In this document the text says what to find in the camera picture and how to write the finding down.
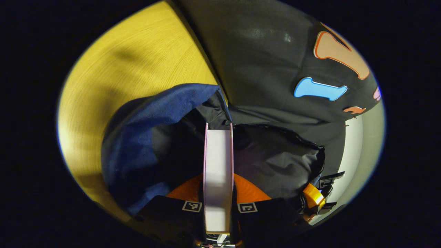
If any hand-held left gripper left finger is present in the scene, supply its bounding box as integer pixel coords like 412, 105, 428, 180
134, 173, 205, 242

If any pink cover book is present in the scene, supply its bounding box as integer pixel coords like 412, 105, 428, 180
202, 123, 235, 235

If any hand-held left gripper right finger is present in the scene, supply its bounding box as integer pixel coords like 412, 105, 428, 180
232, 173, 306, 243

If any black backdrop cloth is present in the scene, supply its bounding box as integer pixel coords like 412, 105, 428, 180
171, 0, 382, 176

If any blue schoolbag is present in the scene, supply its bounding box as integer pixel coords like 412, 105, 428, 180
101, 83, 326, 217

